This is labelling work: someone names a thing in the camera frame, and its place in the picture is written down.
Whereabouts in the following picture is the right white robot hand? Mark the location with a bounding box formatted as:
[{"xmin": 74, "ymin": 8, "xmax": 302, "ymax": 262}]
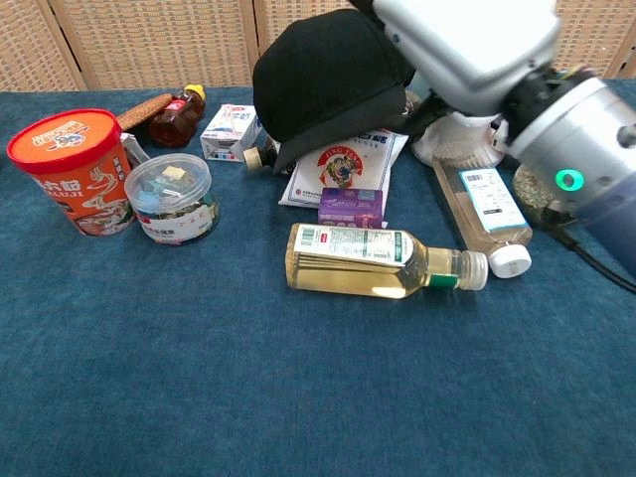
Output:
[{"xmin": 347, "ymin": 0, "xmax": 563, "ymax": 117}]

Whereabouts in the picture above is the black fabric cap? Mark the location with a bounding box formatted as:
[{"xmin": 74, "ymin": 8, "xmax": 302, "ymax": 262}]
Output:
[{"xmin": 251, "ymin": 8, "xmax": 417, "ymax": 174}]

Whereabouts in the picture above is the white sugar bag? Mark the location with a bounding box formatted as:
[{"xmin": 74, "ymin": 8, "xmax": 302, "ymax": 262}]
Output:
[{"xmin": 277, "ymin": 128, "xmax": 409, "ymax": 209}]

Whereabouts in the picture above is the glass spice jar black lid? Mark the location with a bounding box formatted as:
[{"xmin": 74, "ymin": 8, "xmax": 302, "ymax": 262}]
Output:
[{"xmin": 512, "ymin": 163, "xmax": 572, "ymax": 226}]

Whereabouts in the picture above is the pale drink bottle white cap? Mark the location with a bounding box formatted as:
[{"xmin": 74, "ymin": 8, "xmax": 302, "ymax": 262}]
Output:
[{"xmin": 431, "ymin": 153, "xmax": 534, "ymax": 279}]

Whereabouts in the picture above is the small purple box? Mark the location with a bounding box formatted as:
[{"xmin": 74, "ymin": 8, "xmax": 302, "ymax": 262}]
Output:
[{"xmin": 317, "ymin": 187, "xmax": 386, "ymax": 230}]

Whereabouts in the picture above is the dark soy sauce bottle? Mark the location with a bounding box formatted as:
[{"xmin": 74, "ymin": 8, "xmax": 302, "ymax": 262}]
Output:
[{"xmin": 242, "ymin": 137, "xmax": 280, "ymax": 174}]

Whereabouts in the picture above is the yellow liquid plastic bottle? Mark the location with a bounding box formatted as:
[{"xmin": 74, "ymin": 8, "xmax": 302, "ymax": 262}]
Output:
[{"xmin": 284, "ymin": 222, "xmax": 491, "ymax": 300}]

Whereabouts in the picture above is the small white blue carton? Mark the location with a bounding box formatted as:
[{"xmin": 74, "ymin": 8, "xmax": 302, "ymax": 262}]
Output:
[{"xmin": 199, "ymin": 103, "xmax": 263, "ymax": 163}]

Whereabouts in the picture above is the amber honey squeeze bottle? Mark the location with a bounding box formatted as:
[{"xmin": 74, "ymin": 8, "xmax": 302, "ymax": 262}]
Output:
[{"xmin": 148, "ymin": 83, "xmax": 207, "ymax": 149}]

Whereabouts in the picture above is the wicker folding screen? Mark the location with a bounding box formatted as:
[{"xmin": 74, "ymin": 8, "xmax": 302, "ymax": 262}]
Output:
[{"xmin": 0, "ymin": 0, "xmax": 636, "ymax": 92}]

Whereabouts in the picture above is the clear jar of binder clips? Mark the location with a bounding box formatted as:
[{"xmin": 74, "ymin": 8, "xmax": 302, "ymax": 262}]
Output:
[{"xmin": 123, "ymin": 153, "xmax": 221, "ymax": 246}]

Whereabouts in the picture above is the small silver sachet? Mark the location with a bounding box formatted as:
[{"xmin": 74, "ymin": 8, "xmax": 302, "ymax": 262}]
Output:
[{"xmin": 120, "ymin": 131, "xmax": 151, "ymax": 170}]

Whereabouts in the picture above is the blue tablecloth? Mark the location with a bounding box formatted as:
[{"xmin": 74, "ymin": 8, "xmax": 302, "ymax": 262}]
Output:
[{"xmin": 0, "ymin": 78, "xmax": 636, "ymax": 477}]

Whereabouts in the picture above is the orange instant noodle cup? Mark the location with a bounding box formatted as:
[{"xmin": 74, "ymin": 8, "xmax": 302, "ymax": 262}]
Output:
[{"xmin": 6, "ymin": 108, "xmax": 137, "ymax": 239}]

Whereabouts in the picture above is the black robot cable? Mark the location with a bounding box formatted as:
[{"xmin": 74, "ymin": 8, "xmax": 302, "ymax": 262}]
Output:
[{"xmin": 545, "ymin": 217, "xmax": 636, "ymax": 295}]

